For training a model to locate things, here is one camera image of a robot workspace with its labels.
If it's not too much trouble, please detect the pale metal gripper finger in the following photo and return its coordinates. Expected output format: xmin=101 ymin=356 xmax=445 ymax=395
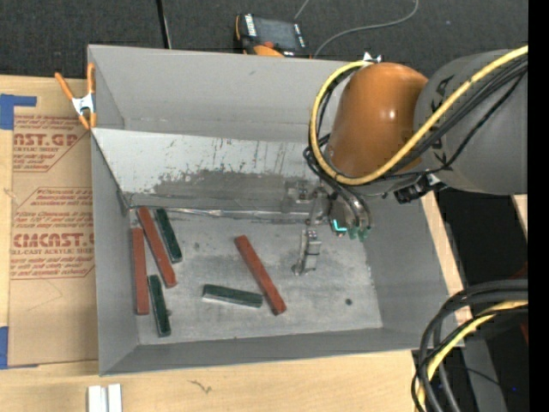
xmin=291 ymin=228 xmax=323 ymax=277
xmin=281 ymin=179 xmax=311 ymax=215

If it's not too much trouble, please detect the red-brown flat block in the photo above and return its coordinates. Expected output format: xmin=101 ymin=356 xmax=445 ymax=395
xmin=233 ymin=234 xmax=288 ymax=317
xmin=136 ymin=206 xmax=178 ymax=289
xmin=130 ymin=227 xmax=151 ymax=316

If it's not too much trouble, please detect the dark green flat block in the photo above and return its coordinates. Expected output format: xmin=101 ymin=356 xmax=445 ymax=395
xmin=154 ymin=208 xmax=184 ymax=264
xmin=202 ymin=283 xmax=264 ymax=309
xmin=147 ymin=274 xmax=172 ymax=338

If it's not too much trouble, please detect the grey metal bin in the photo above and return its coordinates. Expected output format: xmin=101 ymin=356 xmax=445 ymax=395
xmin=87 ymin=44 xmax=468 ymax=378

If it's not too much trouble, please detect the brown cardboard board red print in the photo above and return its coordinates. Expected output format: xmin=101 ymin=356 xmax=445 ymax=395
xmin=0 ymin=74 xmax=100 ymax=369

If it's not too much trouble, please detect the black cylinder on white bracket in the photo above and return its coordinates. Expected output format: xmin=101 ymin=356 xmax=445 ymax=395
xmin=393 ymin=173 xmax=441 ymax=204

